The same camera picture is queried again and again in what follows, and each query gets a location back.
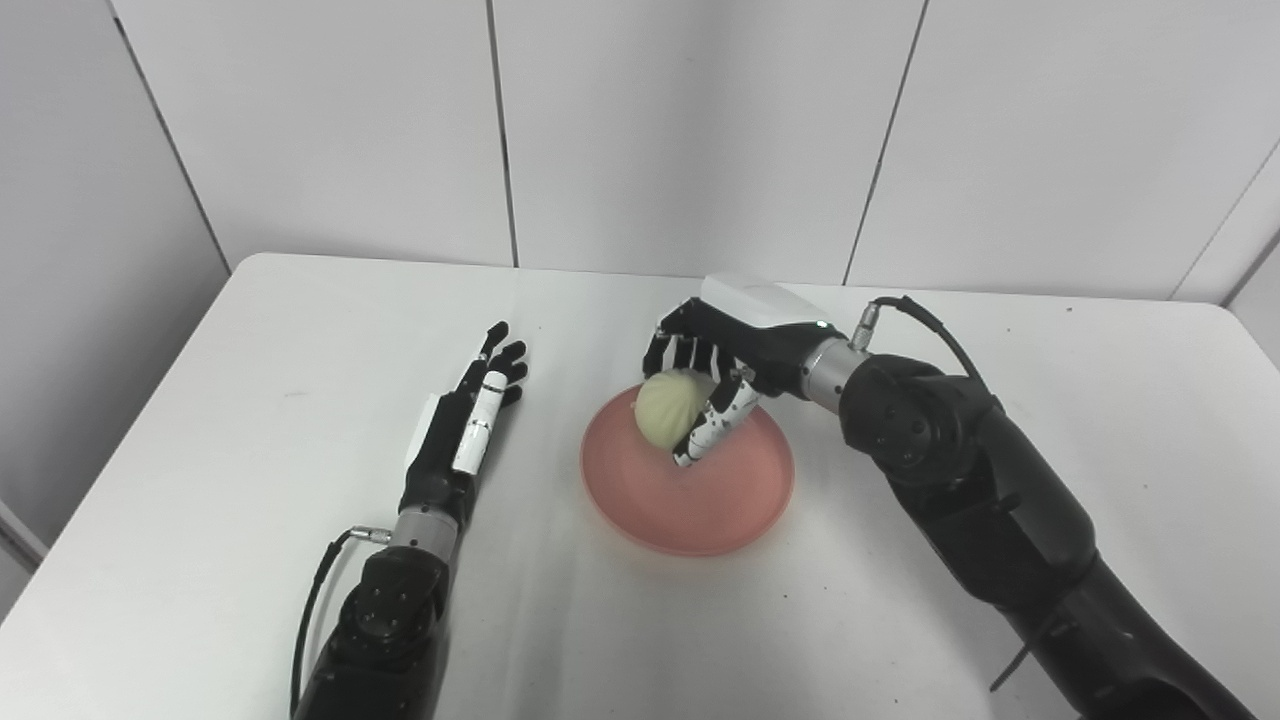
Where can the cream steamed bun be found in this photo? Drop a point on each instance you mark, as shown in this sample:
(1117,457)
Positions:
(668,410)

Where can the pink round plate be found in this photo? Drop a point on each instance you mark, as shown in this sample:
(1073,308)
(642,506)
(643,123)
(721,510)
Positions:
(700,500)

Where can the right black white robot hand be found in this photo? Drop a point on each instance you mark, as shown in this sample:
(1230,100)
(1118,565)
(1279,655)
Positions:
(770,340)

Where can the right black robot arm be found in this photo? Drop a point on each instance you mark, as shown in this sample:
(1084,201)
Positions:
(990,520)

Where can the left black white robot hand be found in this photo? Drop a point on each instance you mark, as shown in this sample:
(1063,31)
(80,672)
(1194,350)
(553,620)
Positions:
(440,470)

